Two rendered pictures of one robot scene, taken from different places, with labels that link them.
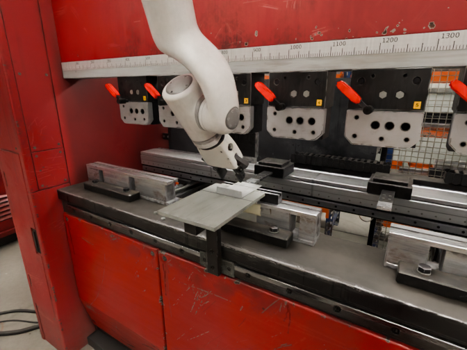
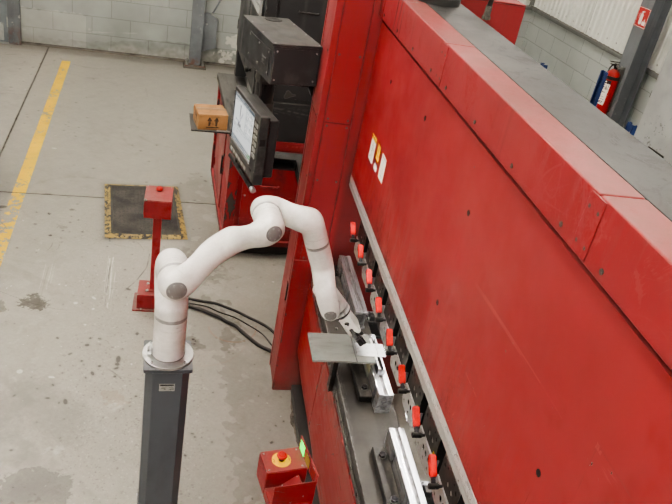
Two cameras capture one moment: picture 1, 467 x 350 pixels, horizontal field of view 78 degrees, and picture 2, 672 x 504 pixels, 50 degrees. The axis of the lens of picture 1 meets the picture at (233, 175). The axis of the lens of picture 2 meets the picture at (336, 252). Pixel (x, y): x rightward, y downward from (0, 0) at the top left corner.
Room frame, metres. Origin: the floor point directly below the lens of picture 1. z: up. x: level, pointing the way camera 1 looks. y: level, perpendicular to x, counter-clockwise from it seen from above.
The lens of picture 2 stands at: (-1.04, -1.55, 2.79)
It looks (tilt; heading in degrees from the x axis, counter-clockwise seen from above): 29 degrees down; 44
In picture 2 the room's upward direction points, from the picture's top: 11 degrees clockwise
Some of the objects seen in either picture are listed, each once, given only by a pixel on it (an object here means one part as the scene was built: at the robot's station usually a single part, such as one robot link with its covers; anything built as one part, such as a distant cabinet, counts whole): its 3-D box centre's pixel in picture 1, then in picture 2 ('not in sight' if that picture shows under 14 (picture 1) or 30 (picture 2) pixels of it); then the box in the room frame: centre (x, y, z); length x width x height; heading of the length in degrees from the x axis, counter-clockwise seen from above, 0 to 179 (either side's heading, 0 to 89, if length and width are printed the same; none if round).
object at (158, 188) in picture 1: (129, 180); (351, 290); (1.15, 0.44, 0.92); 0.50 x 0.06 x 0.10; 58
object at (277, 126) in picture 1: (299, 105); (397, 324); (0.77, -0.17, 1.26); 0.15 x 0.09 x 0.17; 58
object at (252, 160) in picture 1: (242, 146); not in sight; (0.86, -0.03, 1.13); 0.10 x 0.02 x 0.10; 58
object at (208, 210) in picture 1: (215, 203); (341, 348); (0.74, 0.05, 1.00); 0.26 x 0.18 x 0.01; 148
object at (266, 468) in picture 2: not in sight; (286, 474); (0.30, -0.21, 0.75); 0.20 x 0.16 x 0.18; 70
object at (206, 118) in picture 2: not in sight; (210, 115); (1.52, 2.38, 1.04); 0.30 x 0.26 x 0.12; 62
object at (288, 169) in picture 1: (265, 171); not in sight; (1.00, -0.12, 1.01); 0.26 x 0.12 x 0.05; 148
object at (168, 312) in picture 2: not in sight; (171, 283); (0.11, 0.36, 1.30); 0.19 x 0.12 x 0.24; 66
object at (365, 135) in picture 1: (385, 107); (409, 358); (0.67, -0.35, 1.26); 0.15 x 0.09 x 0.17; 58
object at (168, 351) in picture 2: not in sight; (169, 335); (0.10, 0.33, 1.09); 0.19 x 0.19 x 0.18
